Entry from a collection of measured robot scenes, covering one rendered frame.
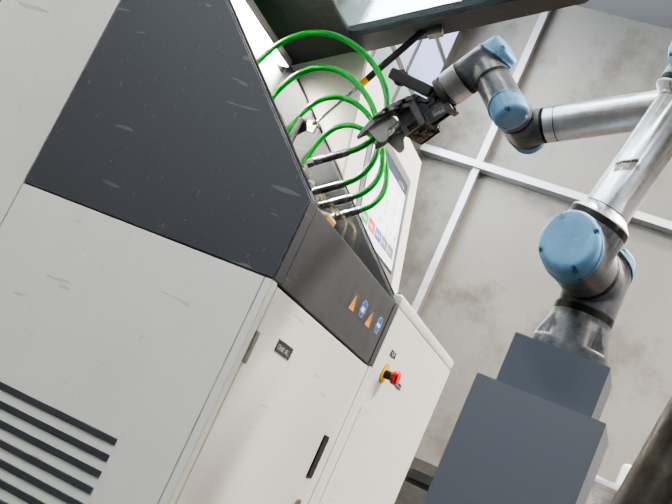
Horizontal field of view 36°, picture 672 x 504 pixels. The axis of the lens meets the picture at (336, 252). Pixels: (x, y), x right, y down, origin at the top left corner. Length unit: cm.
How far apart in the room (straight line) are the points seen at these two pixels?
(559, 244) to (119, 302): 79
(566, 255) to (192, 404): 70
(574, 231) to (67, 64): 106
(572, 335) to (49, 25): 122
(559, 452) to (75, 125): 110
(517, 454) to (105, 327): 76
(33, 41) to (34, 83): 10
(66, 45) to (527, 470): 123
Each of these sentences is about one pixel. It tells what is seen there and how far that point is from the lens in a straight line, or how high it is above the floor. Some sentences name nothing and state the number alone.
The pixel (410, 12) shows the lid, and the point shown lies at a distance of 268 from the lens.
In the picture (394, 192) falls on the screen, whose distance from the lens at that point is 306.
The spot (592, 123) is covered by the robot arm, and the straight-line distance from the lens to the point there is 214.
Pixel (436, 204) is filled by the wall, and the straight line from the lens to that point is 859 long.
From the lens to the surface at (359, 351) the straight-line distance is 232.
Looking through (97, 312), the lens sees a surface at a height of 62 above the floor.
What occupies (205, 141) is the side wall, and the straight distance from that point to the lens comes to 195.
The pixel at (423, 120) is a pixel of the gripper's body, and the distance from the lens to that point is 215.
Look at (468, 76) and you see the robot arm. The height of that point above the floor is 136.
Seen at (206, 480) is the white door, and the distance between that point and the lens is 187.
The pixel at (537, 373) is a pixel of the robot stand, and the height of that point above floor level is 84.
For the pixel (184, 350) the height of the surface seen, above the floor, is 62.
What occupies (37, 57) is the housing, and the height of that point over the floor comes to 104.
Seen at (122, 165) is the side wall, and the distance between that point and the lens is 201.
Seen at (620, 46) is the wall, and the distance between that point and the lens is 905.
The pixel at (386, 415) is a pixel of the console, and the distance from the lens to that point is 269.
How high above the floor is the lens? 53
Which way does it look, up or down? 11 degrees up
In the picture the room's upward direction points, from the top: 25 degrees clockwise
